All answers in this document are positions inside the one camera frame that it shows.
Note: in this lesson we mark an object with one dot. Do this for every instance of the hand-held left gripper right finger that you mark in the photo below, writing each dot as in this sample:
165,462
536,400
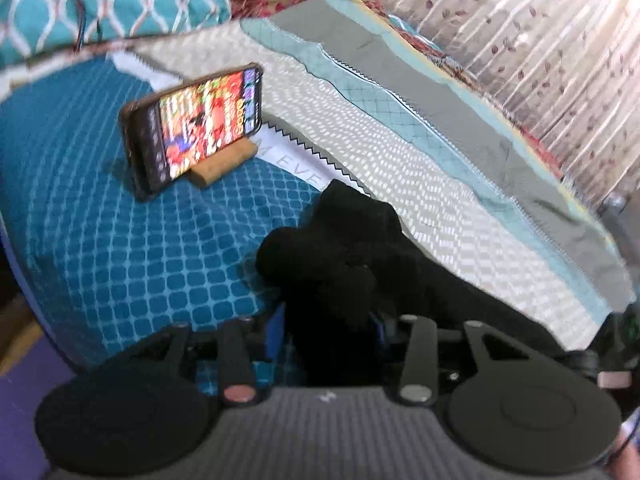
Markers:
419,355

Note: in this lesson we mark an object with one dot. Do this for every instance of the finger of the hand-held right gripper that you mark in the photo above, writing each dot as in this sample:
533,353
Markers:
612,379

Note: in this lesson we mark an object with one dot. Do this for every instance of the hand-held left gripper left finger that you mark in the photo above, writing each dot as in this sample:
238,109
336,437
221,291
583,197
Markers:
275,336

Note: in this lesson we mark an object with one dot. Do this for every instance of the black pants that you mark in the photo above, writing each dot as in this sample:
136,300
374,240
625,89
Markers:
325,270

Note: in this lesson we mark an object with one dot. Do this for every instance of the wooden phone stand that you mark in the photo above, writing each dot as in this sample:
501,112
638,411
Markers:
227,162

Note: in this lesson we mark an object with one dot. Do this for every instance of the smartphone with lit screen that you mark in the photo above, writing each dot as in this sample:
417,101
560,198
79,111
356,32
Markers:
200,125

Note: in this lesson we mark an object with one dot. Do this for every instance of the purple mat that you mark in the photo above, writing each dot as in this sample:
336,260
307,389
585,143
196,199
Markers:
25,410

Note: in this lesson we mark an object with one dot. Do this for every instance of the leaf print curtain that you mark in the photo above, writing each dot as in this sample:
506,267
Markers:
540,40

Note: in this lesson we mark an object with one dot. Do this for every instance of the teal patterned pillow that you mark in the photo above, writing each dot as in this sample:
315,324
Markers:
125,10

